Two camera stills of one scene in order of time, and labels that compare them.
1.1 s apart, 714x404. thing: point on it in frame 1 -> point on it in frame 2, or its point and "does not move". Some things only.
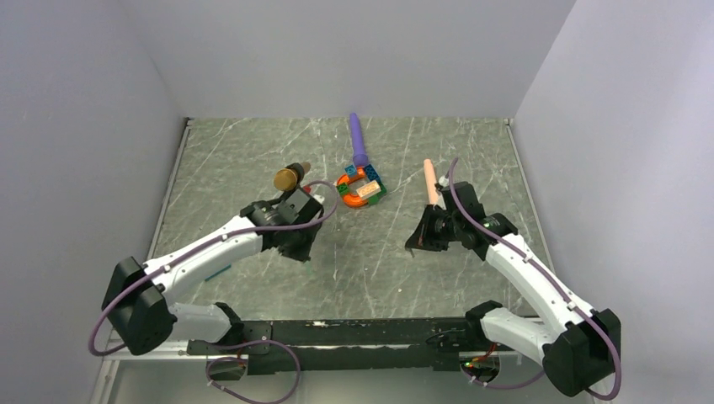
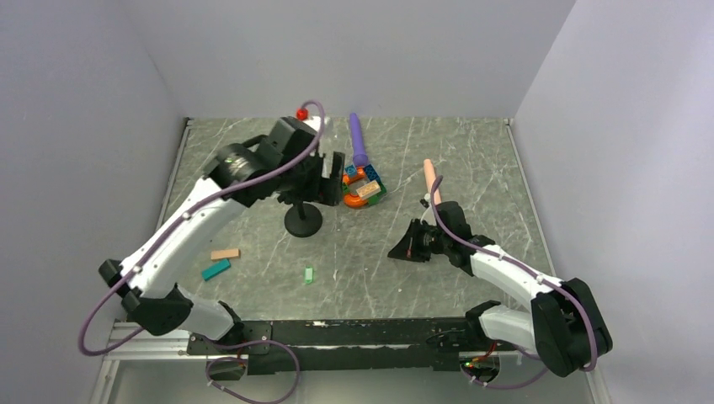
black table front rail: [348, 345] does not move
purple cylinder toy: [359, 159] does not move
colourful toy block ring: [370, 192] does not move
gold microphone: [289, 177] -> [303, 220]
